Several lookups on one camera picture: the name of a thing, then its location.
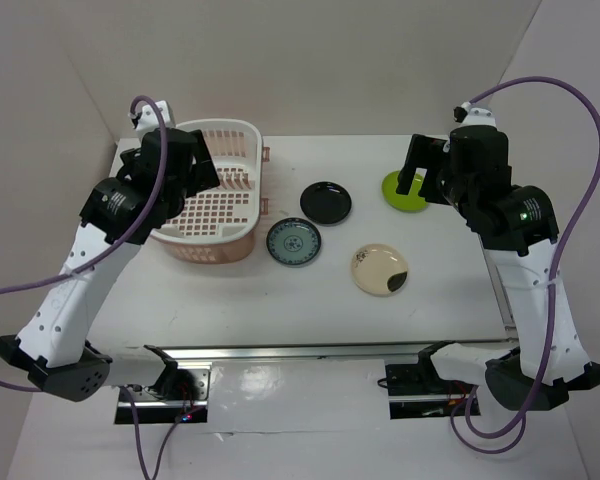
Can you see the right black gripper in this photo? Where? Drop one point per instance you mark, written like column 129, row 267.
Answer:
column 421, row 152

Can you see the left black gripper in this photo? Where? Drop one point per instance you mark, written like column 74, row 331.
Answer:
column 202, row 175

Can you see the green plate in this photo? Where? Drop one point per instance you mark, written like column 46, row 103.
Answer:
column 411, row 202

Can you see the cream plate black mark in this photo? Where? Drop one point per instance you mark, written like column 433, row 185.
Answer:
column 379, row 269

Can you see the blue floral plate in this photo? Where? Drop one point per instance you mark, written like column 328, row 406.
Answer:
column 293, row 242

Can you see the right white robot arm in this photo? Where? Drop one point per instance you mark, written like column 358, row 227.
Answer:
column 518, row 231

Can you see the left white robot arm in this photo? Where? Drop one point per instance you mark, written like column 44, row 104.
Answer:
column 53, row 348

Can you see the pink white dish rack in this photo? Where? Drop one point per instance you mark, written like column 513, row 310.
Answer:
column 218, row 226

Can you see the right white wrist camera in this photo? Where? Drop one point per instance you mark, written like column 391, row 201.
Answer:
column 468, row 115

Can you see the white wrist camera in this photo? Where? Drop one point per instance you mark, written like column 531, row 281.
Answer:
column 146, row 119
column 468, row 115

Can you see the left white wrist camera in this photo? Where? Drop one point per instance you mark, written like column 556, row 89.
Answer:
column 146, row 119

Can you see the aluminium side rail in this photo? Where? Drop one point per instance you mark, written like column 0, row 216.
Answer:
column 499, row 291

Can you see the aluminium front rail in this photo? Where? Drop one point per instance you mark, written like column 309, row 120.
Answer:
column 297, row 352

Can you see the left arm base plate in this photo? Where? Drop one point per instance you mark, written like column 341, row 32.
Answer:
column 186, row 399

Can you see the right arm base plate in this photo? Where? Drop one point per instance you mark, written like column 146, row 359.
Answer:
column 413, row 395

